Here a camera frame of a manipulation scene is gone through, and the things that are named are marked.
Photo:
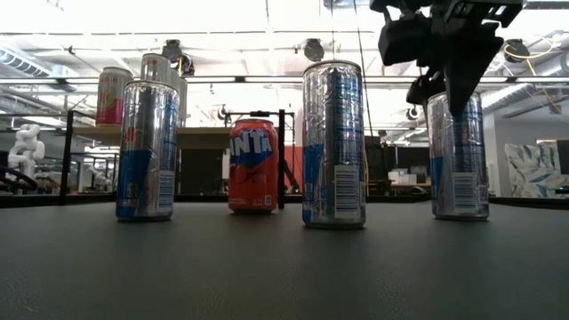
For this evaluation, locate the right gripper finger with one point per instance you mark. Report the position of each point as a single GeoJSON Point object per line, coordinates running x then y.
{"type": "Point", "coordinates": [402, 40]}
{"type": "Point", "coordinates": [471, 66]}

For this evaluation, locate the silver blue Red Bull can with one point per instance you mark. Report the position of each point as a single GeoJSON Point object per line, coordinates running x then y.
{"type": "Point", "coordinates": [146, 151]}
{"type": "Point", "coordinates": [333, 146]}
{"type": "Point", "coordinates": [460, 164]}

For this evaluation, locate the red Fanta can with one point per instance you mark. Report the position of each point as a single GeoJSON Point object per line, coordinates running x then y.
{"type": "Point", "coordinates": [253, 169]}

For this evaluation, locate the white Celsius can black lid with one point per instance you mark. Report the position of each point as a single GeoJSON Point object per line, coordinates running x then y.
{"type": "Point", "coordinates": [155, 66]}

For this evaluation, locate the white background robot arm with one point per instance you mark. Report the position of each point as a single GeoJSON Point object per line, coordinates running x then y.
{"type": "Point", "coordinates": [100, 175]}
{"type": "Point", "coordinates": [26, 149]}

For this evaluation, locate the wooden shelf board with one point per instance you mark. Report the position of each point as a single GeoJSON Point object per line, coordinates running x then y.
{"type": "Point", "coordinates": [202, 138]}

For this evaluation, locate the black shelf leg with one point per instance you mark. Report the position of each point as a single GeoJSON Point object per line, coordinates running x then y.
{"type": "Point", "coordinates": [66, 155]}

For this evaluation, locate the ceiling light strip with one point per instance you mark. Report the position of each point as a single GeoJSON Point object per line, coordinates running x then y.
{"type": "Point", "coordinates": [209, 79]}
{"type": "Point", "coordinates": [391, 79]}
{"type": "Point", "coordinates": [44, 81]}
{"type": "Point", "coordinates": [273, 79]}
{"type": "Point", "coordinates": [493, 79]}
{"type": "Point", "coordinates": [542, 79]}

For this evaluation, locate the white cardboard box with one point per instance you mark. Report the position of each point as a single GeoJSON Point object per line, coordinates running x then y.
{"type": "Point", "coordinates": [402, 178]}

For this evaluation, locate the red background panel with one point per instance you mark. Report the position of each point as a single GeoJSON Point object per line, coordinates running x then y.
{"type": "Point", "coordinates": [293, 157]}

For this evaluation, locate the background robot with green lights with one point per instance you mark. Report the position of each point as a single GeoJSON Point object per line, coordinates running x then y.
{"type": "Point", "coordinates": [293, 182]}

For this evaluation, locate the silver ventilation duct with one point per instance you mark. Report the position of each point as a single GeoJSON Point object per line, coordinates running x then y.
{"type": "Point", "coordinates": [524, 86]}
{"type": "Point", "coordinates": [22, 64]}

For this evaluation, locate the abstract wall painting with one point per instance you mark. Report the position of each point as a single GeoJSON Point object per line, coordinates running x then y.
{"type": "Point", "coordinates": [533, 171]}

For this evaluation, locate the black wall monitor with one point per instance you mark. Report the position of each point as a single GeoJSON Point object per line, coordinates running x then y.
{"type": "Point", "coordinates": [563, 156]}

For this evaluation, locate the black aluminium table frame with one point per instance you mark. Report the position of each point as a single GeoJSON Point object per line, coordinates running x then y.
{"type": "Point", "coordinates": [529, 203]}

